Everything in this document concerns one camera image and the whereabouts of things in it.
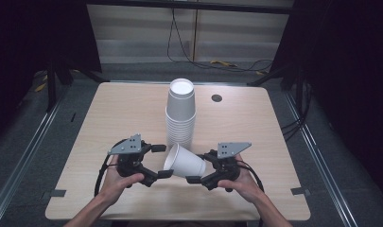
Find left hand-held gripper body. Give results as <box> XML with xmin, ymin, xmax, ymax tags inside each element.
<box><xmin>108</xmin><ymin>133</ymin><xmax>153</xmax><ymax>178</ymax></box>

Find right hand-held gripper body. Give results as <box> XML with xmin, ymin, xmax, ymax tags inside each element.
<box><xmin>207</xmin><ymin>141</ymin><xmax>252</xmax><ymax>192</ymax></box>

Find single white paper cup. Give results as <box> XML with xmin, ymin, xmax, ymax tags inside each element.
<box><xmin>163</xmin><ymin>143</ymin><xmax>207</xmax><ymax>178</ymax></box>

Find stack of white paper cups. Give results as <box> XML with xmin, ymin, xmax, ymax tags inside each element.
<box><xmin>165</xmin><ymin>78</ymin><xmax>197</xmax><ymax>150</ymax></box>

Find person's right hand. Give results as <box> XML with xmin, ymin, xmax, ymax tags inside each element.
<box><xmin>217</xmin><ymin>153</ymin><xmax>263</xmax><ymax>204</ymax></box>

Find person's left hand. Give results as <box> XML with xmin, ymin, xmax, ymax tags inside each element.
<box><xmin>98</xmin><ymin>154</ymin><xmax>146</xmax><ymax>199</ymax></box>

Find grey tape strip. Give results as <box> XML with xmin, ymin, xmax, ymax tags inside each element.
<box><xmin>290</xmin><ymin>186</ymin><xmax>311</xmax><ymax>197</ymax></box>
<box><xmin>48</xmin><ymin>188</ymin><xmax>67</xmax><ymax>199</ymax></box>

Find black metal stand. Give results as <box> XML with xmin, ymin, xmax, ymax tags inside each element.
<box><xmin>45</xmin><ymin>61</ymin><xmax>74</xmax><ymax>112</ymax></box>

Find dark curtain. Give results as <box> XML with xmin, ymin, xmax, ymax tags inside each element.
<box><xmin>270</xmin><ymin>0</ymin><xmax>383</xmax><ymax>202</ymax></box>
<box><xmin>0</xmin><ymin>0</ymin><xmax>102</xmax><ymax>140</ymax></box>

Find right hand-held gripper black cable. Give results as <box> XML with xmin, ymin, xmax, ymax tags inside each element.
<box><xmin>236</xmin><ymin>160</ymin><xmax>265</xmax><ymax>193</ymax></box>

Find hand-held gripper black cable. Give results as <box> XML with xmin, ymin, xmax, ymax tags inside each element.
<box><xmin>236</xmin><ymin>160</ymin><xmax>265</xmax><ymax>193</ymax></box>
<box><xmin>94</xmin><ymin>138</ymin><xmax>128</xmax><ymax>197</ymax></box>

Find left hand-held gripper black cable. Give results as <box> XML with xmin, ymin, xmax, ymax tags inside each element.
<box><xmin>94</xmin><ymin>138</ymin><xmax>128</xmax><ymax>197</ymax></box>

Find black floor cables bundle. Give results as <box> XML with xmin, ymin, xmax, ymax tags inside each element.
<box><xmin>280</xmin><ymin>75</ymin><xmax>313</xmax><ymax>141</ymax></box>

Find metal floor rail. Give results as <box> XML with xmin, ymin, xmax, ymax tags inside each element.
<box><xmin>283</xmin><ymin>91</ymin><xmax>358</xmax><ymax>227</ymax></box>
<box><xmin>0</xmin><ymin>94</ymin><xmax>65</xmax><ymax>219</ymax></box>

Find black hanging cable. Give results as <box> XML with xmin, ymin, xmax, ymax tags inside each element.
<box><xmin>165</xmin><ymin>8</ymin><xmax>274</xmax><ymax>74</ymax></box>

